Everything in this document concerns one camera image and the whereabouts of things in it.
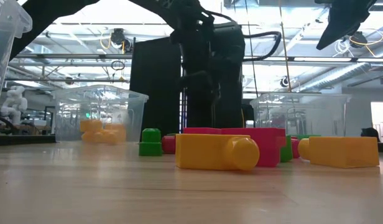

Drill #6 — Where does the yellow sloped toy block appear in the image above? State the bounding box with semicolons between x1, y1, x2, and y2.
175;133;261;172

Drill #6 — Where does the black folding partition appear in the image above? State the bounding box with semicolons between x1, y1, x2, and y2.
129;34;244;138

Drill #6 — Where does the clear plastic bin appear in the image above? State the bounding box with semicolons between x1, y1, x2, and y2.
50;84;149;144
0;0;33;121
249;92;352;138

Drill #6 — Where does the black chair back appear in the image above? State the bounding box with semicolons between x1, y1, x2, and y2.
361;127;381;142

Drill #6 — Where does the large yellow toy block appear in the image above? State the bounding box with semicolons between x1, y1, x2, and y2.
297;136;381;169

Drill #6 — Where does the white humanoid robot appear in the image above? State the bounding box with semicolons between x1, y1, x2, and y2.
0;86;29;126

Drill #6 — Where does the silver ventilation duct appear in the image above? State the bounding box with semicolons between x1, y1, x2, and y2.
290;61;383;93

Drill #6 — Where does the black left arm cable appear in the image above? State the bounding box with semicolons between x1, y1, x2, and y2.
241;30;282;62

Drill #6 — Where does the black hanging cable loop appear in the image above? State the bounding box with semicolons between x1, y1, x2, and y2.
110;60;126;72

